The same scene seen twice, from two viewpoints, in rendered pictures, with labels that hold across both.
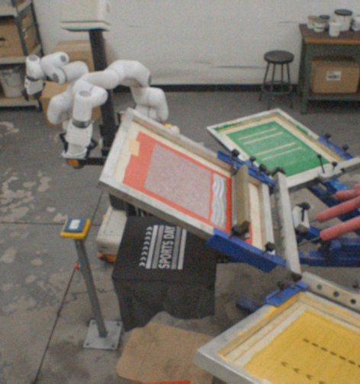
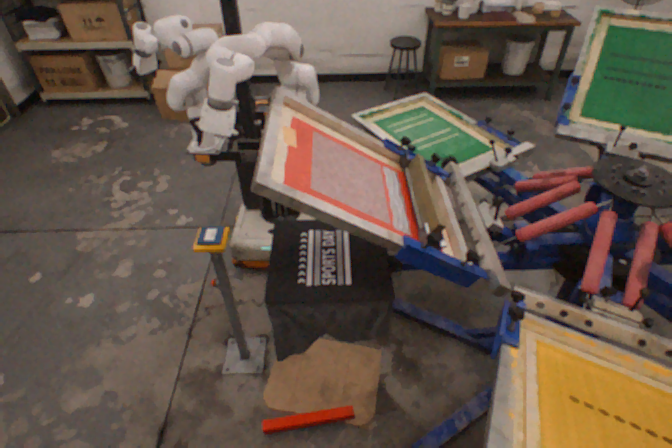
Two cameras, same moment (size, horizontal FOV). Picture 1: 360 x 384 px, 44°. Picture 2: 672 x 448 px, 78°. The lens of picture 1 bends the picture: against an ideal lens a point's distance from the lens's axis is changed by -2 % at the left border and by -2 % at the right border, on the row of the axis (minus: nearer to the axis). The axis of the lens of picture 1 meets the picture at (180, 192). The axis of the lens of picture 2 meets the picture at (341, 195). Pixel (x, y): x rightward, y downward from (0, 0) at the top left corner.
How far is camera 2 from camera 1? 0.58 m
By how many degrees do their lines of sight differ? 7
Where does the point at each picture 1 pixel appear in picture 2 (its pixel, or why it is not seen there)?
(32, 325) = (157, 352)
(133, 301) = (291, 326)
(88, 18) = not seen: outside the picture
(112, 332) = (255, 351)
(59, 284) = (189, 298)
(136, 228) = (288, 235)
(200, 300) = (373, 320)
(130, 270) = (287, 289)
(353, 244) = (550, 244)
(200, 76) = (323, 65)
